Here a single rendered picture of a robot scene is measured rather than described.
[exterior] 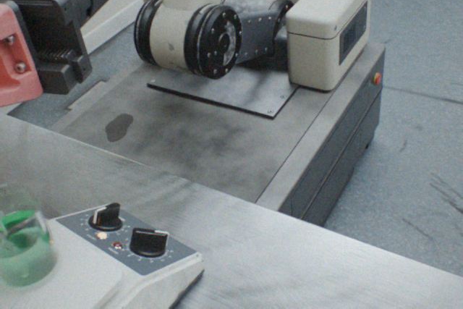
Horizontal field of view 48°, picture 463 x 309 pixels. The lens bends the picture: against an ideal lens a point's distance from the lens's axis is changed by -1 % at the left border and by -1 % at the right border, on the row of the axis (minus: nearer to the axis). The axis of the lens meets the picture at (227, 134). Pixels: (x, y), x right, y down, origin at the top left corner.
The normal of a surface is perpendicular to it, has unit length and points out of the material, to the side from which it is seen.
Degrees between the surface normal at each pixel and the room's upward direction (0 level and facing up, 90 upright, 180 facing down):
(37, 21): 90
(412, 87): 0
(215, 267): 0
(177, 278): 90
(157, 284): 90
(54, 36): 90
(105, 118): 0
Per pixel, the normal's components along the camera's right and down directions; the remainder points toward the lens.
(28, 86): 0.79, 0.32
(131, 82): -0.11, -0.77
